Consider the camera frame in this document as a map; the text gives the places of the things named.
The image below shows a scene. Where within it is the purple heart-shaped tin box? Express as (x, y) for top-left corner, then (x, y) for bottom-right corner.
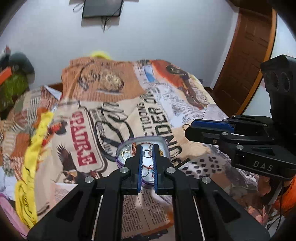
(115, 136), (170, 189)

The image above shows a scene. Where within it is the person's right hand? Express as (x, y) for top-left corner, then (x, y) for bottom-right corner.
(273, 177), (296, 215)

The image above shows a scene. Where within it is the yellow cloth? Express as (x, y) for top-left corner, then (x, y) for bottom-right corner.
(15, 111), (54, 228)

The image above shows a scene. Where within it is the brown wooden door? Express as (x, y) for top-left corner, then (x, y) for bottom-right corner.
(213, 6), (276, 116)

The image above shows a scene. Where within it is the pink object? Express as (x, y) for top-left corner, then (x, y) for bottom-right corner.
(1, 193), (29, 239)

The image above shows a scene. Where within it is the white wardrobe sliding door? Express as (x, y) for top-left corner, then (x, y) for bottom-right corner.
(241, 14), (296, 118)

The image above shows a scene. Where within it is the newspaper print bed blanket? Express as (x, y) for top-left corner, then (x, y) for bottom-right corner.
(0, 56), (271, 241)

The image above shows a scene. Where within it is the striped patchwork cloth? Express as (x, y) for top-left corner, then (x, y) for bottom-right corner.
(1, 85), (62, 180)

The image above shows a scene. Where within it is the yellow object behind bed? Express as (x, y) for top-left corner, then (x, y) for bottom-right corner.
(90, 51), (111, 60)

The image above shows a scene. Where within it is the green patterned cloth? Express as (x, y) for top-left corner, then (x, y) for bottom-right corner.
(1, 72), (29, 111)

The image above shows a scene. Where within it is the orange box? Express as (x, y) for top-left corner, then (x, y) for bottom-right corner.
(0, 67), (12, 85)

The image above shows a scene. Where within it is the small black wall monitor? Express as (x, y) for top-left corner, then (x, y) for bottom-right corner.
(82, 0), (123, 18)

